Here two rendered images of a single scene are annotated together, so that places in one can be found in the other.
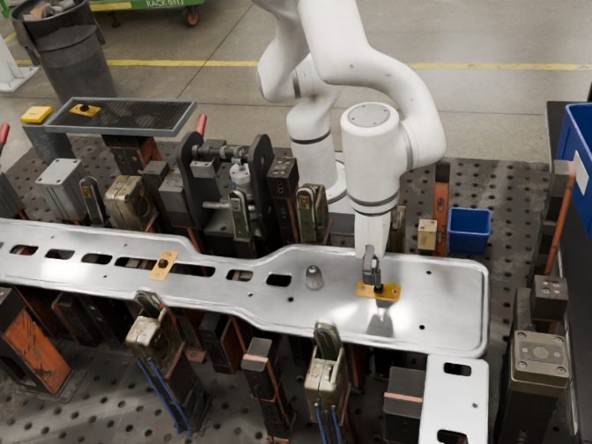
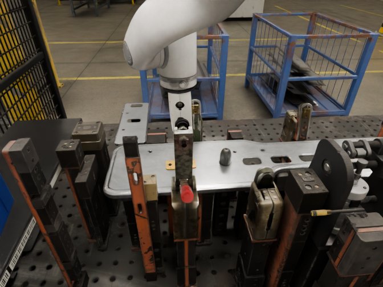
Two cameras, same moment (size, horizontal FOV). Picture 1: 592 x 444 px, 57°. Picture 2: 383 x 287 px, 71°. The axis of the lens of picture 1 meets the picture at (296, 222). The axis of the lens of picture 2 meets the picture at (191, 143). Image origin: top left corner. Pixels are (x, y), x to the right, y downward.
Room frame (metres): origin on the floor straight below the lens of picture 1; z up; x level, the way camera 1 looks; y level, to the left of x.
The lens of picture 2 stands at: (1.19, -0.38, 1.47)
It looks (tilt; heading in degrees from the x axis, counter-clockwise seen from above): 34 degrees down; 152
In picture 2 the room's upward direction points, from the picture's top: straight up
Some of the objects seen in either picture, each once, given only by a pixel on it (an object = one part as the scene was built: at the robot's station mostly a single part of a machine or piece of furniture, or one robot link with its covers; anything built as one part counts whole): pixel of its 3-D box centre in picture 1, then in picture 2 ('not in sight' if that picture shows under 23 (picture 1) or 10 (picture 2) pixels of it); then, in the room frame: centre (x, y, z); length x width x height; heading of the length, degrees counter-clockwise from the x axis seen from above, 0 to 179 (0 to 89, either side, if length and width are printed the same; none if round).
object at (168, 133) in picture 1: (120, 115); not in sight; (1.24, 0.38, 1.16); 0.37 x 0.14 x 0.02; 67
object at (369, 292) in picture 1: (378, 288); (180, 163); (0.66, -0.13, 1.01); 0.08 x 0.04 x 0.01; 67
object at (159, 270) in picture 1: (163, 263); not in sight; (0.84, 0.30, 1.01); 0.08 x 0.04 x 0.01; 158
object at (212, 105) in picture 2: not in sight; (182, 67); (-1.50, 0.92, 0.47); 1.20 x 0.80 x 0.95; 155
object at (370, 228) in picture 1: (373, 218); (179, 103); (0.66, -0.13, 1.19); 0.10 x 0.07 x 0.11; 157
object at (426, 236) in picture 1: (425, 284); (154, 230); (0.75, -0.25, 0.88); 0.04 x 0.04 x 0.36; 67
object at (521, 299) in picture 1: (514, 359); (96, 204); (0.55, -0.37, 0.85); 0.12 x 0.03 x 0.30; 157
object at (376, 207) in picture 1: (373, 190); (178, 79); (0.66, -0.13, 1.25); 0.09 x 0.08 x 0.03; 157
